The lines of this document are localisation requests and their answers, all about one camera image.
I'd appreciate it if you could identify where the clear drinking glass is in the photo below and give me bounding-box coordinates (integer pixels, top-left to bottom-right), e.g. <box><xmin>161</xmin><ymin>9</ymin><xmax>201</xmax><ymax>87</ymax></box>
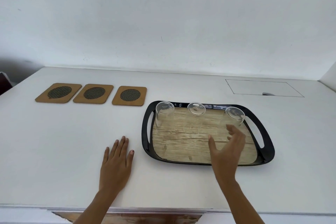
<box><xmin>187</xmin><ymin>102</ymin><xmax>206</xmax><ymax>118</ymax></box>
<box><xmin>225</xmin><ymin>106</ymin><xmax>246</xmax><ymax>128</ymax></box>
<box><xmin>155</xmin><ymin>101</ymin><xmax>175</xmax><ymax>137</ymax></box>

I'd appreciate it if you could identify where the person's left hand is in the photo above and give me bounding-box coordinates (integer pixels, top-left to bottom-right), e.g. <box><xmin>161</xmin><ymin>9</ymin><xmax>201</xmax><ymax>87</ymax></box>
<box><xmin>99</xmin><ymin>136</ymin><xmax>135</xmax><ymax>193</ymax></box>

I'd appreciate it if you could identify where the wooden coaster with mesh centre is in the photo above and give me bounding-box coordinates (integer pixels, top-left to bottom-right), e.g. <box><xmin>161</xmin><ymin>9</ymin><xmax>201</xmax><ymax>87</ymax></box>
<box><xmin>73</xmin><ymin>84</ymin><xmax>114</xmax><ymax>104</ymax></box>
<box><xmin>35</xmin><ymin>83</ymin><xmax>82</xmax><ymax>104</ymax></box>
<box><xmin>112</xmin><ymin>86</ymin><xmax>147</xmax><ymax>106</ymax></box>

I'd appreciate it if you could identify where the dark brown furniture piece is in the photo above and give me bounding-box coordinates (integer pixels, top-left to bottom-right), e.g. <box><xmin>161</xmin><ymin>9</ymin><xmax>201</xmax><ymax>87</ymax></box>
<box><xmin>0</xmin><ymin>72</ymin><xmax>14</xmax><ymax>96</ymax></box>

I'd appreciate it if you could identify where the person's left forearm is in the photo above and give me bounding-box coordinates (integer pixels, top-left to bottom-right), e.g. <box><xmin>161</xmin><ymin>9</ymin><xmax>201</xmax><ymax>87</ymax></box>
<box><xmin>71</xmin><ymin>189</ymin><xmax>118</xmax><ymax>224</ymax></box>

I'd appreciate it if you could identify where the black tray with wood print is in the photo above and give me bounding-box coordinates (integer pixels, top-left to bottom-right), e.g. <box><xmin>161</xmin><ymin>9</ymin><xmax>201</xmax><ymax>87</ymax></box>
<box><xmin>141</xmin><ymin>100</ymin><xmax>275</xmax><ymax>167</ymax></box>

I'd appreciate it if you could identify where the white table cable hatch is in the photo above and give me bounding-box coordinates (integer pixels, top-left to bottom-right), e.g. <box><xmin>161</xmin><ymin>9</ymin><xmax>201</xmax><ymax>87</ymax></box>
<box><xmin>225</xmin><ymin>79</ymin><xmax>305</xmax><ymax>98</ymax></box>

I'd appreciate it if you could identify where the person's right forearm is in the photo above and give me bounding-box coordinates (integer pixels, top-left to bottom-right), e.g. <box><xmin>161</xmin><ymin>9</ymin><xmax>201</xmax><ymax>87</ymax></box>
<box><xmin>218</xmin><ymin>178</ymin><xmax>266</xmax><ymax>224</ymax></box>

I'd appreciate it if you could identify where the person's right hand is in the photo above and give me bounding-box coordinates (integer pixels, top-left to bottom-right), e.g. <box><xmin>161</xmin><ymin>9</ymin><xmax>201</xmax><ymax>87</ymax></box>
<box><xmin>208</xmin><ymin>124</ymin><xmax>247</xmax><ymax>183</ymax></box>

